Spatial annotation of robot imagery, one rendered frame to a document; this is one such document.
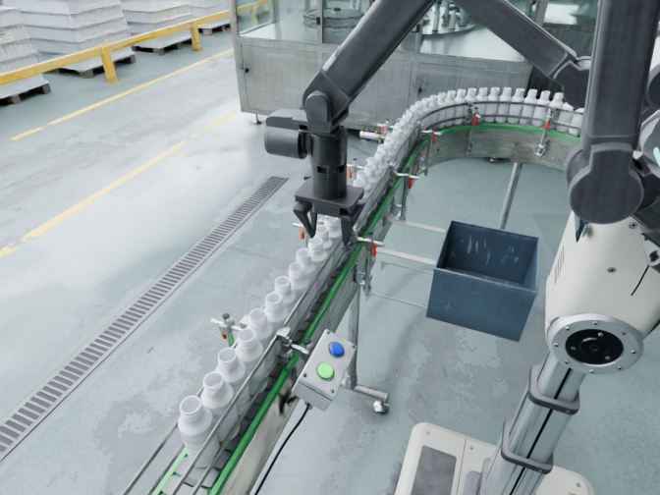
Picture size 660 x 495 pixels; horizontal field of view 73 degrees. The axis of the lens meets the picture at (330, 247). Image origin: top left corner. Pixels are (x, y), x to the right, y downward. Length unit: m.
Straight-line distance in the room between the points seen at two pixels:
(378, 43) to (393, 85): 3.79
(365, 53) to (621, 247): 0.51
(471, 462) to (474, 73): 3.21
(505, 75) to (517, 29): 3.19
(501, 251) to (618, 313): 0.86
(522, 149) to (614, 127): 1.97
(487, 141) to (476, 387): 1.25
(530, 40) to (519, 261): 0.94
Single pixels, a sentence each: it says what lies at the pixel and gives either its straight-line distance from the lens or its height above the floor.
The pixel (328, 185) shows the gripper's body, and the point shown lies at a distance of 0.70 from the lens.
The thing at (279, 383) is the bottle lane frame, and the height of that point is 1.00.
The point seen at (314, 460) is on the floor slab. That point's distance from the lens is 2.10.
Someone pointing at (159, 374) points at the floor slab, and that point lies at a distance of 2.49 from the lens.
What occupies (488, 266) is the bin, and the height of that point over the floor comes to 0.78.
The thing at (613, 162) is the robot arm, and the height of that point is 1.63.
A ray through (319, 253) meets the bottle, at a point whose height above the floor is 1.13.
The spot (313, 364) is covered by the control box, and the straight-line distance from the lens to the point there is 0.94.
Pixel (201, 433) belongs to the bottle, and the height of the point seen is 1.11.
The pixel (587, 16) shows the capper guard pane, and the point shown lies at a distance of 6.10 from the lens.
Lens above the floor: 1.85
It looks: 36 degrees down
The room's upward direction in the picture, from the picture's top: straight up
